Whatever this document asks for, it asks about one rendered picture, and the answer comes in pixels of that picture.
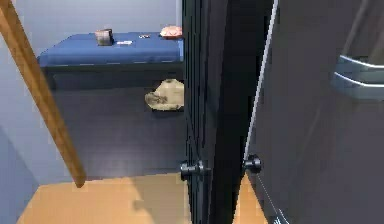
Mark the beige crumpled cloth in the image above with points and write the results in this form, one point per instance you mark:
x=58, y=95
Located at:
x=168, y=96

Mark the black round door knob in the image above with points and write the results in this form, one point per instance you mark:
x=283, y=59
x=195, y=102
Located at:
x=190, y=169
x=252, y=164

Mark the orange pink round ball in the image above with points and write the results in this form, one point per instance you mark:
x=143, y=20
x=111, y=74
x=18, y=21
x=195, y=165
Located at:
x=171, y=32

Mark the small dark item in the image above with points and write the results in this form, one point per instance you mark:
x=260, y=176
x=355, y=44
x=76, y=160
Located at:
x=144, y=36

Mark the small white flat item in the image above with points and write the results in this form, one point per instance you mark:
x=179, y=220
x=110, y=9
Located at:
x=124, y=42

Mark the blue bed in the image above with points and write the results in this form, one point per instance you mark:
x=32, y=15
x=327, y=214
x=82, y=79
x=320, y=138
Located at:
x=110, y=53

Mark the brown wooden post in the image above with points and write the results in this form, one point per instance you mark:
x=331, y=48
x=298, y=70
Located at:
x=40, y=93

